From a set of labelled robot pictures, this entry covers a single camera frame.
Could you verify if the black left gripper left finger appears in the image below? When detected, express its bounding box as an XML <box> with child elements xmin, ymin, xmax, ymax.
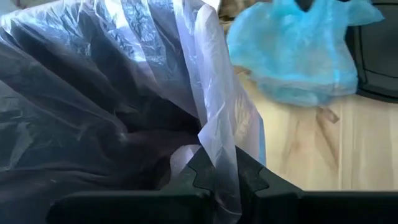
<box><xmin>46</xmin><ymin>146</ymin><xmax>216</xmax><ymax>224</ymax></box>

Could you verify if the lavender translucent bin liner bag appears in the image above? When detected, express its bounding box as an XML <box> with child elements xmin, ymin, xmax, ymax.
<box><xmin>0</xmin><ymin>0</ymin><xmax>267</xmax><ymax>224</ymax></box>

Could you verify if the blue plastic trash bag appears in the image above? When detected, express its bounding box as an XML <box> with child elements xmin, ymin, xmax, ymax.
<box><xmin>226</xmin><ymin>0</ymin><xmax>386</xmax><ymax>108</ymax></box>

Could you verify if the black flat bin lid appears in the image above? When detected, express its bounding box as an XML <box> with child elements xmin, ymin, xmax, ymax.
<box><xmin>344</xmin><ymin>0</ymin><xmax>398</xmax><ymax>103</ymax></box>

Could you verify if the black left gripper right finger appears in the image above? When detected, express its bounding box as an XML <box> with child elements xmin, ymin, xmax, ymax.
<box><xmin>235</xmin><ymin>146</ymin><xmax>398</xmax><ymax>224</ymax></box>

